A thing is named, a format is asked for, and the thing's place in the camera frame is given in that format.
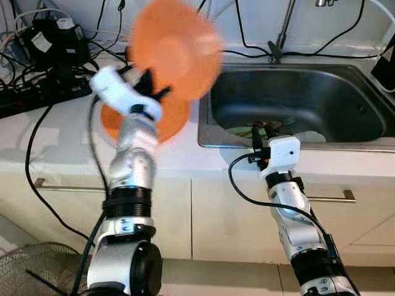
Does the black appliance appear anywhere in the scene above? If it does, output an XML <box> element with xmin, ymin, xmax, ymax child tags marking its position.
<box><xmin>370</xmin><ymin>43</ymin><xmax>395</xmax><ymax>93</ymax></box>

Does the green plate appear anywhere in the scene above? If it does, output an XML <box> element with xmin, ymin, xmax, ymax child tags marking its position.
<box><xmin>225</xmin><ymin>125</ymin><xmax>260</xmax><ymax>140</ymax></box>

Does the stainless steel sink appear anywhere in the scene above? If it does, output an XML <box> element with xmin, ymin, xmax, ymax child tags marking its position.
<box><xmin>197</xmin><ymin>62</ymin><xmax>395</xmax><ymax>152</ymax></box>

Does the white plate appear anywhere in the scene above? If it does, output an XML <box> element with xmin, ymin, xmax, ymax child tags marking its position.
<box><xmin>296</xmin><ymin>131</ymin><xmax>326</xmax><ymax>144</ymax></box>

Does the orange plastic plate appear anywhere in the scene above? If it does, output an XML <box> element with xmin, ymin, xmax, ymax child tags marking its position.
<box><xmin>101</xmin><ymin>92</ymin><xmax>191</xmax><ymax>144</ymax></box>

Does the orange plastic bowl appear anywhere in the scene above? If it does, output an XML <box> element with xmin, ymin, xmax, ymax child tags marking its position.
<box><xmin>128</xmin><ymin>0</ymin><xmax>223</xmax><ymax>102</ymax></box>

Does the black power adapter box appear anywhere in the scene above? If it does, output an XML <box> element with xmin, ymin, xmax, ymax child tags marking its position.
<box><xmin>22</xmin><ymin>17</ymin><xmax>91</xmax><ymax>70</ymax></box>

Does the metal drawer handle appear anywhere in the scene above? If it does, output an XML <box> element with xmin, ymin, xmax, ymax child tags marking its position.
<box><xmin>34</xmin><ymin>178</ymin><xmax>107</xmax><ymax>192</ymax></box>
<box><xmin>307</xmin><ymin>190</ymin><xmax>357</xmax><ymax>204</ymax></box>

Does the black wall cable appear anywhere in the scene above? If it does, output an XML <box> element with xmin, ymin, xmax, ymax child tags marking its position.
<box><xmin>233</xmin><ymin>0</ymin><xmax>275</xmax><ymax>57</ymax></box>
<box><xmin>296</xmin><ymin>0</ymin><xmax>368</xmax><ymax>56</ymax></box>

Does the brown utensil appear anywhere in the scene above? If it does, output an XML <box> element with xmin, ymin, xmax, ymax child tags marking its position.
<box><xmin>259</xmin><ymin>120</ymin><xmax>285</xmax><ymax>131</ymax></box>

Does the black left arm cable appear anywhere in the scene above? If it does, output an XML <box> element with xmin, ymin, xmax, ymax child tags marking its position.
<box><xmin>69</xmin><ymin>96</ymin><xmax>124</xmax><ymax>296</ymax></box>

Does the thin black counter cable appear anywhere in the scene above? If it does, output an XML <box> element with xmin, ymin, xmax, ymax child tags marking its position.
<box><xmin>219</xmin><ymin>48</ymin><xmax>395</xmax><ymax>60</ymax></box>

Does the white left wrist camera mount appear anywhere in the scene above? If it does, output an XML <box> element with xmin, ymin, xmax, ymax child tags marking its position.
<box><xmin>89</xmin><ymin>66</ymin><xmax>163</xmax><ymax>121</ymax></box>

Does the chrome gooseneck faucet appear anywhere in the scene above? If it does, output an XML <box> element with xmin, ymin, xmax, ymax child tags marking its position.
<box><xmin>267</xmin><ymin>0</ymin><xmax>338</xmax><ymax>64</ymax></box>

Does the black hanging power cable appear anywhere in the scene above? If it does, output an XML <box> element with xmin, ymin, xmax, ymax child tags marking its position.
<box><xmin>25</xmin><ymin>105</ymin><xmax>93</xmax><ymax>241</ymax></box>

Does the wire fan guard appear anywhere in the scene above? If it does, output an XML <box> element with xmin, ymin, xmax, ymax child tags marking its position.
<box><xmin>0</xmin><ymin>242</ymin><xmax>93</xmax><ymax>296</ymax></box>

